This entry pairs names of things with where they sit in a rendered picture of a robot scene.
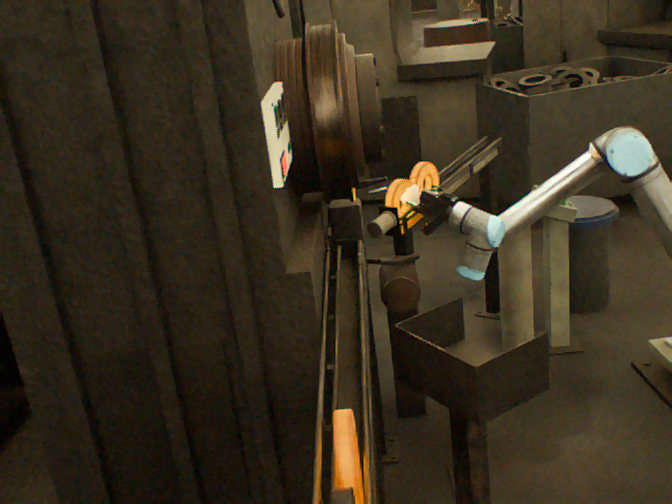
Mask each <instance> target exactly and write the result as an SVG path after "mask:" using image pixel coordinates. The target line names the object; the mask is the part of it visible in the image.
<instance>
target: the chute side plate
mask: <svg viewBox="0 0 672 504"><path fill-rule="evenodd" d="M364 260H365V252H364V243H362V269H363V296H364V310H365V315H364V318H365V340H366V357H367V384H368V407H369V419H370V427H369V429H370V451H371V473H372V495H373V504H379V495H378V476H377V458H376V440H375V422H374V407H373V398H372V367H371V349H370V331H369V312H368V294H367V276H366V270H365V268H366V263H365V262H366V261H364Z"/></svg>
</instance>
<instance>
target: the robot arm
mask: <svg viewBox="0 0 672 504"><path fill-rule="evenodd" d="M615 171H616V173H617V175H618V176H619V178H620V179H621V181H622V183H623V184H625V186H626V187H627V189H628V191H629V192H630V194H631V196H632V197H633V199H634V201H635V202H636V204H637V206H638V207H639V209H640V211H641V212H642V214H643V216H644V217H645V219H646V221H647V222H648V224H649V226H650V227H651V229H652V231H653V232H654V234H655V236H656V237H657V239H658V241H659V242H660V244H661V246H662V247H663V249H664V250H665V252H666V254H667V255H668V257H669V259H670V260H671V262H672V184H671V182H670V181H669V179H668V177H667V176H666V174H665V172H664V171H663V169H662V167H661V166H660V162H659V160H658V159H657V157H656V155H655V153H654V152H653V150H652V148H651V145H650V143H649V142H648V141H647V139H646V138H645V136H644V135H643V133H642V132H641V131H640V130H638V129H637V128H634V127H631V126H622V127H618V128H615V129H613V130H610V131H608V132H607V133H605V134H603V135H601V136H600V137H598V138H597V139H595V140H594V141H593V142H591V143H590V148H589V151H587V152H586V153H584V154H583V155H582V156H580V157H579V158H578V159H576V160H575V161H574V162H572V163H571V164H569V165H568V166H567V167H565V168H564V169H563V170H561V171H560V172H558V173H557V174H556V175H554V176H553V177H552V178H550V179H549V180H547V181H546V182H545V183H543V184H542V185H541V186H539V187H538V188H537V189H535V190H534V191H532V192H531V193H530V194H528V195H527V196H526V197H524V198H523V199H521V200H520V201H519V202H517V203H516V204H515V205H513V206H512V207H510V208H509V209H508V210H506V211H505V212H504V213H502V214H501V215H499V216H498V217H496V216H495V215H491V214H488V213H486V212H483V211H481V210H479V209H476V208H474V207H472V206H470V205H468V204H465V203H463V202H458V200H459V198H457V197H455V196H453V195H450V194H448V193H446V192H445V191H446V190H445V189H442V188H440V187H437V186H435V185H433V184H432V186H431V190H430V189H424V190H422V191H421V193H420V192H419V189H418V186H417V185H413V186H412V187H411V188H407V190H406V192H405V193H404V194H403V195H402V197H401V201H402V202H403V203H404V204H405V206H407V207H408V208H409V209H410V210H412V211H414V212H417V213H419V214H422V215H424V216H428V217H430V216H431V217H435V216H437V215H438V216H437V217H436V218H435V219H434V220H433V221H432V222H430V223H428V224H426V226H425V227H424V229H423V230H422V232H423V233H424V234H425V235H426V236H427V235H430V234H432V233H434V231H435V230H436V228H437V227H439V226H440V225H441V224H442V223H443V222H444V221H445V222H446V223H448V225H449V227H450V228H452V229H455V230H457V231H459V232H461V233H463V234H465V235H467V237H466V239H465V241H464V247H463V250H462V253H461V256H460V259H459V262H458V265H457V269H456V271H457V273H458V274H459V275H461V276H463V277H465V278H468V279H471V280H481V279H482V278H483V276H484V275H485V271H486V268H487V265H488V262H489V259H490V256H491V254H492V253H493V252H495V251H496V250H497V249H499V248H500V247H501V246H502V245H503V244H505V243H506V242H507V241H509V240H510V239H512V238H513V237H514V236H516V235H517V234H519V233H520V232H521V231H523V230H524V229H526V228H527V227H529V226H530V225H531V224H533V223H534V222H536V221H537V220H538V219H540V218H541V217H543V216H544V215H545V214H547V213H548V212H550V211H551V210H553V209H554V208H555V207H557V206H558V205H560V204H561V203H562V202H564V201H565V200H567V199H568V198H569V197H571V196H572V195H574V194H575V193H577V192H578V191H579V190H581V189H582V188H584V187H585V186H586V185H588V184H589V183H591V182H592V181H593V180H595V179H596V178H598V177H599V176H601V175H602V174H603V173H605V172H615ZM435 187H436V188H439V189H441V192H438V191H435ZM440 213H441V214H440Z"/></svg>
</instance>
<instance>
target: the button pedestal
mask: <svg viewBox="0 0 672 504"><path fill-rule="evenodd" d="M565 201H566V204H560V205H558V206H557V207H555V208H554V209H553V210H551V211H550V212H548V213H547V214H545V215H544V216H543V250H544V294H545V331H535V332H534V337H536V336H538V335H540V334H542V333H544V332H546V331H548V348H549V355H560V354H571V353H582V352H585V350H584V348H583V347H582V345H581V343H580V342H579V340H578V338H577V337H576V335H575V333H574V332H573V330H572V328H569V256H568V222H572V223H573V222H574V219H575V217H576V214H577V211H578V210H577V209H576V208H575V206H574V205H573V204H572V203H571V202H570V201H569V200H568V199H567V200H565Z"/></svg>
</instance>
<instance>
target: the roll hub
mask: <svg viewBox="0 0 672 504"><path fill-rule="evenodd" d="M354 62H355V73H356V84H357V94H358V104H359V113H360V123H361V132H362V141H363V150H364V158H365V164H372V163H381V162H383V152H382V141H381V130H380V127H381V126H383V123H382V112H381V102H380V91H379V86H378V87H376V81H375V71H374V63H373V55H363V56H354Z"/></svg>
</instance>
